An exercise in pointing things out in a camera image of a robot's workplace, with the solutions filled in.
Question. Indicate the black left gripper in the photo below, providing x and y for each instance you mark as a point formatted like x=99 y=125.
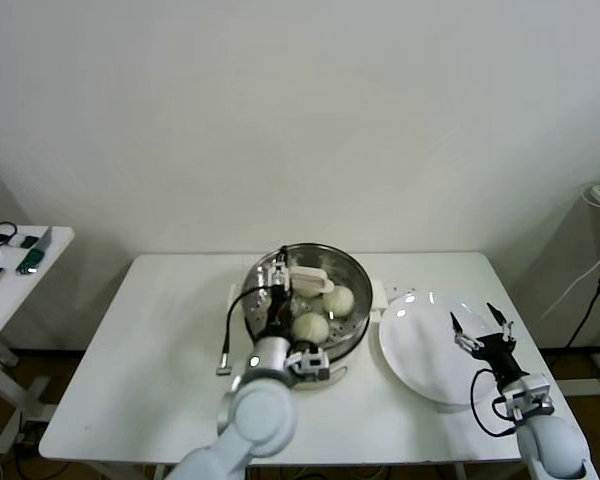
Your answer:
x=280 y=312

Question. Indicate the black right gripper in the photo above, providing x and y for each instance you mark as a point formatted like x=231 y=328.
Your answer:
x=500 y=357

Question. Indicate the white steamed baozi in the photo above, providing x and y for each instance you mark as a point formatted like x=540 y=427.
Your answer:
x=305 y=291
x=310 y=327
x=340 y=301

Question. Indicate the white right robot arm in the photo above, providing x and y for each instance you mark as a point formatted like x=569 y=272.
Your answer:
x=555 y=450

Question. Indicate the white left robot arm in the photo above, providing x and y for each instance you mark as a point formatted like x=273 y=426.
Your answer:
x=260 y=415

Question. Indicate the stainless steel steamer pot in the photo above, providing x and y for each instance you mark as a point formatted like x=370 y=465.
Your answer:
x=356 y=340

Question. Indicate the white round plate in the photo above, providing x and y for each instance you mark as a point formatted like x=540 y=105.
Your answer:
x=415 y=350

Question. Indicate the white electric cooker base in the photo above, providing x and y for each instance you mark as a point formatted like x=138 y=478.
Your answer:
x=380 y=300

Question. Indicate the green circuit board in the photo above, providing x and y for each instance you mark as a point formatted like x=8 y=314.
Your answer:
x=30 y=261

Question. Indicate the white side table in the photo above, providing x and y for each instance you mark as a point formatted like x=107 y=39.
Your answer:
x=30 y=295

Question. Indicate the small black device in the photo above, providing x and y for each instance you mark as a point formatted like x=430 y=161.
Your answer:
x=28 y=242

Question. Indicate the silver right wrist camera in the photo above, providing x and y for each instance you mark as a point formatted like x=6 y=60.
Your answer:
x=530 y=397

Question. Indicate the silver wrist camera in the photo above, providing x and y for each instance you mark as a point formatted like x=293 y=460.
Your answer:
x=310 y=365
x=530 y=397

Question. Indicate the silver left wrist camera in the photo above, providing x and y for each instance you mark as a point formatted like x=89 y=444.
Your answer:
x=310 y=365

